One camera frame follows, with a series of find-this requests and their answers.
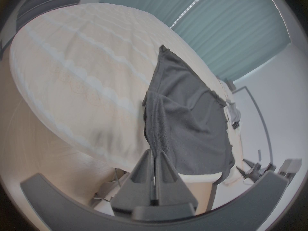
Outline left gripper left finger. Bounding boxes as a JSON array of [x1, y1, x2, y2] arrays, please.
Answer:
[[112, 149, 155, 214]]

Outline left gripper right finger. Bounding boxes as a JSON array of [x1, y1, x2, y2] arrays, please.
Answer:
[[155, 151, 199, 207]]

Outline black T-shirt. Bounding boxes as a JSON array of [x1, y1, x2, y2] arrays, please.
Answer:
[[142, 45, 236, 186]]

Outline bed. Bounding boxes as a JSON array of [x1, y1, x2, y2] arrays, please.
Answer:
[[9, 3, 275, 187]]

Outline grey garment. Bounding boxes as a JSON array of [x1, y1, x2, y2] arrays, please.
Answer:
[[223, 101, 241, 122]]

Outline blue-green curtain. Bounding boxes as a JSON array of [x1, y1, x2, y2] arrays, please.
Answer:
[[100, 0, 217, 29], [171, 0, 291, 81]]

